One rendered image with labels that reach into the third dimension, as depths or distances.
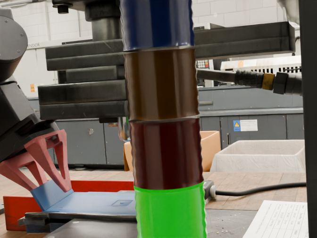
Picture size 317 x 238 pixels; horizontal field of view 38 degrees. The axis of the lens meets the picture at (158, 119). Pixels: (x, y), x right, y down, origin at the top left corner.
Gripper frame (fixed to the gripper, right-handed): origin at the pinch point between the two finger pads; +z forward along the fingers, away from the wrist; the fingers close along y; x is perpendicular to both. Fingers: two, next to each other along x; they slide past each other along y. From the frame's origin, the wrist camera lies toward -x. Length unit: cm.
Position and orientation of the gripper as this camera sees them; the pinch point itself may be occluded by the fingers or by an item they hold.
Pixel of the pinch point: (55, 191)
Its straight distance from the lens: 60.8
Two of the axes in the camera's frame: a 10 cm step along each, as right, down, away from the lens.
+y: 7.8, -5.1, -3.6
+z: 5.3, 8.5, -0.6
